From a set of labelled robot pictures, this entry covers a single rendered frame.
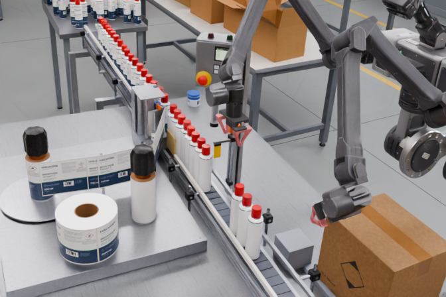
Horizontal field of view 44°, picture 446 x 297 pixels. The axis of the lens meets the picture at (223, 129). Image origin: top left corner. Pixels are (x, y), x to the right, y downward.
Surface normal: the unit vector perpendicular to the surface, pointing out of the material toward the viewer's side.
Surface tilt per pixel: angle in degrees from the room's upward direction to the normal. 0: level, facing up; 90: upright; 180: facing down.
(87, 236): 90
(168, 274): 0
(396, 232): 0
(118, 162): 90
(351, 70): 50
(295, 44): 90
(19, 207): 0
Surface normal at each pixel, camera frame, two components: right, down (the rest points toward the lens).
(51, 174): 0.32, 0.48
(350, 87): 0.36, -0.22
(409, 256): 0.05, -0.87
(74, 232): -0.12, 0.47
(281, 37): 0.55, 0.44
